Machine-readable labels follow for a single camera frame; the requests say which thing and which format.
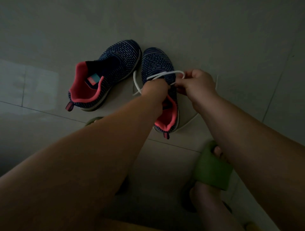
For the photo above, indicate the person's right hand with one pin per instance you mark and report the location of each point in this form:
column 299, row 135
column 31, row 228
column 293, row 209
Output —
column 197, row 88

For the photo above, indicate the person's left hand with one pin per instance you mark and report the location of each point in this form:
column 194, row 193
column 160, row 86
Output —
column 155, row 91

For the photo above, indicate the white shoelace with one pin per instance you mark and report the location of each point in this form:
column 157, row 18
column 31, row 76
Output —
column 135, row 85

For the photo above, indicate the blue knit sneaker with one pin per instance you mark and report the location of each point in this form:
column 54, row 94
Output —
column 155, row 62
column 119, row 59

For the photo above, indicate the person's left forearm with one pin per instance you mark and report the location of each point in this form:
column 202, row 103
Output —
column 62, row 176

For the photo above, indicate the person's right forearm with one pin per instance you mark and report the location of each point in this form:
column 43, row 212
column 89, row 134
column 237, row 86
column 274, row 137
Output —
column 262, row 157

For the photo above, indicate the person's right leg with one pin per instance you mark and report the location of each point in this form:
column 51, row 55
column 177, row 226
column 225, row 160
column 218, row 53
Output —
column 212, row 207

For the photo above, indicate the green foam slipper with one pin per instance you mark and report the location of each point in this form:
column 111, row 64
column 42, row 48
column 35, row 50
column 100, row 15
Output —
column 94, row 119
column 212, row 169

